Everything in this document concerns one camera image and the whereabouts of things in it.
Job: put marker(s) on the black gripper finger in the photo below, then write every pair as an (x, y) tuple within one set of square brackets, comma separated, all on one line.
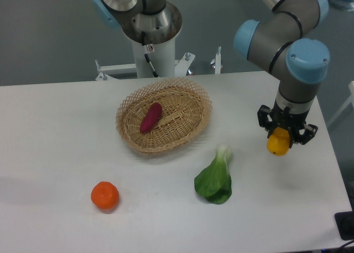
[(265, 119), (302, 134)]

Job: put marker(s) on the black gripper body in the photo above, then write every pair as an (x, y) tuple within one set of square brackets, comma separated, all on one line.
[(283, 118)]

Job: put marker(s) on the yellow mango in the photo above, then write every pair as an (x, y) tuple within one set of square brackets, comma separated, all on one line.
[(278, 145)]

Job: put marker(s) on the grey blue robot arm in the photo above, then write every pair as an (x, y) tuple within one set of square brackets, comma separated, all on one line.
[(280, 47)]

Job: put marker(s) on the woven wicker basket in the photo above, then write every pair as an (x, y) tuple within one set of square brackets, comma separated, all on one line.
[(186, 111)]

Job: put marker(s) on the green bok choy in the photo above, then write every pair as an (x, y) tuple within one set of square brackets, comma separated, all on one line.
[(214, 183)]

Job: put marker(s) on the black device at table edge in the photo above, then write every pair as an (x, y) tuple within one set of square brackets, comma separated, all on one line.
[(344, 222)]

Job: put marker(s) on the purple sweet potato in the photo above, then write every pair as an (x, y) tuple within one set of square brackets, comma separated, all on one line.
[(151, 117)]

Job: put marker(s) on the orange tangerine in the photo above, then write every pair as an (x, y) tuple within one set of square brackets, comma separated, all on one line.
[(105, 195)]

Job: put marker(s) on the white frame at right edge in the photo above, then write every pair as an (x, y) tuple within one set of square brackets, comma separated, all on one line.
[(343, 110)]

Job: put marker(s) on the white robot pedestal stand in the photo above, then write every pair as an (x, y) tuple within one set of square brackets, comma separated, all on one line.
[(150, 61)]

